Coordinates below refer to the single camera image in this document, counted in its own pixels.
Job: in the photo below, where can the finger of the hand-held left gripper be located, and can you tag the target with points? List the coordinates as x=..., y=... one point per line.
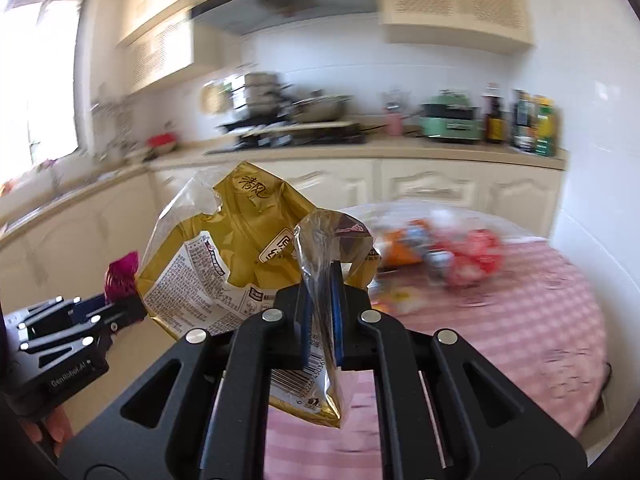
x=125, y=312
x=90, y=306

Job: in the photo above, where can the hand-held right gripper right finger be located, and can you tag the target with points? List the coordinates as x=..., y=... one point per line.
x=336, y=320

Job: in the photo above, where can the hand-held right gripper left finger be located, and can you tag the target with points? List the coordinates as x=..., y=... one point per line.
x=300, y=320

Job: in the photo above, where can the magenta foil wrapper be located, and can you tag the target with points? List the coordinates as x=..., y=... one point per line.
x=121, y=275

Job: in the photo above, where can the gold plastic wrapper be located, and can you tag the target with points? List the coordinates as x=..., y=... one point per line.
x=240, y=230

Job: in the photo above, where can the person's left hand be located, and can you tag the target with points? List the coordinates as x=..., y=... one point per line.
x=52, y=430

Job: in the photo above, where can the white yellow wrapper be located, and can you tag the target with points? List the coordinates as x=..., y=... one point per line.
x=395, y=300

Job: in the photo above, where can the pink checkered blanket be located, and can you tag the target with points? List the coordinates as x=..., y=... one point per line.
x=500, y=320

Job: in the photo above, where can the cream base cabinets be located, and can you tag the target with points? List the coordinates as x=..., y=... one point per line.
x=430, y=185

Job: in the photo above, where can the red bowl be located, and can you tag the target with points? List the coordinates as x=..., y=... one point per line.
x=162, y=142

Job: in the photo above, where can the hanging utensil rack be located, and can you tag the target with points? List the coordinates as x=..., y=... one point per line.
x=114, y=130

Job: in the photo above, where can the beige kitchen countertop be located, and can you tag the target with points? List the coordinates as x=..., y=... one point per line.
x=400, y=149

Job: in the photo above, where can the black gas stove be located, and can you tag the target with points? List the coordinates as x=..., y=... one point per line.
x=295, y=135

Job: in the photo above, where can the pink utensil holder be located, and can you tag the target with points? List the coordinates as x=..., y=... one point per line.
x=395, y=120

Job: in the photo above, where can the steel wok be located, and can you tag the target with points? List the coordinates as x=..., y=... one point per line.
x=320, y=109

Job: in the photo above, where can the kitchen window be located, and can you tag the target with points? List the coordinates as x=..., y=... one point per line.
x=35, y=90

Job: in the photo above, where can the steel cooking pot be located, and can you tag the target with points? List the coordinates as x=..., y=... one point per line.
x=257, y=95

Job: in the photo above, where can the green electric cooker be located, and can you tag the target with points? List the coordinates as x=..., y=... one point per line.
x=450, y=120

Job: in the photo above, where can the pale yellow strainer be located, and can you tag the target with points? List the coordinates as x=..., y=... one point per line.
x=214, y=97

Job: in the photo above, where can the dark sauce bottle red cap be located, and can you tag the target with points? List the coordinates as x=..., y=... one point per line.
x=493, y=120

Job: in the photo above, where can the dark green bottle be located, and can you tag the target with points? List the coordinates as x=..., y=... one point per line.
x=522, y=120

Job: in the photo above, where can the green yellow bottle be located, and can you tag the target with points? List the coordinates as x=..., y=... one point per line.
x=545, y=130

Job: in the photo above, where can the grey range hood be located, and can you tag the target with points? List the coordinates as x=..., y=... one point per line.
x=280, y=7

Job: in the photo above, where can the cream lattice wall cabinet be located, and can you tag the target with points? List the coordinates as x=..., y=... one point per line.
x=450, y=0

